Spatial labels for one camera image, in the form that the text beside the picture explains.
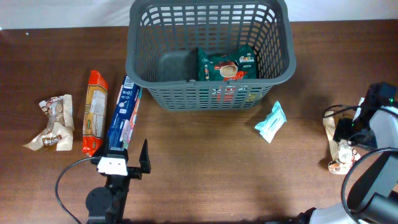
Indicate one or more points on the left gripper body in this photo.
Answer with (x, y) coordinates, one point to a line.
(132, 172)

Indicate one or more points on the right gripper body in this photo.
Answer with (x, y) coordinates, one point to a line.
(357, 131)

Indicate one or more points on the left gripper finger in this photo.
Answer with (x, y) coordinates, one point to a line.
(103, 149)
(144, 159)

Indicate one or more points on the beige Pantree snack bag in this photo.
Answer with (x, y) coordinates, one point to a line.
(343, 156)

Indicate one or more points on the orange spaghetti packet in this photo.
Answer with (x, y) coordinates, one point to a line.
(95, 113)

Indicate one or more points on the blue pasta box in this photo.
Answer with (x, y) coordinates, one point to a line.
(125, 115)

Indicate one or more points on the light green wipes packet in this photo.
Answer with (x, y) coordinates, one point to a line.
(272, 123)

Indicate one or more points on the grey plastic shopping basket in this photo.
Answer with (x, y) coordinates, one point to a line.
(164, 38)

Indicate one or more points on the green Nescafe coffee bag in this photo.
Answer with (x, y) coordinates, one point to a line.
(238, 65)

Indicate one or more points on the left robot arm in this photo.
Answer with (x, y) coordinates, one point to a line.
(106, 204)

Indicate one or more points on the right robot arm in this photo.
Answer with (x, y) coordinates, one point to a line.
(367, 192)

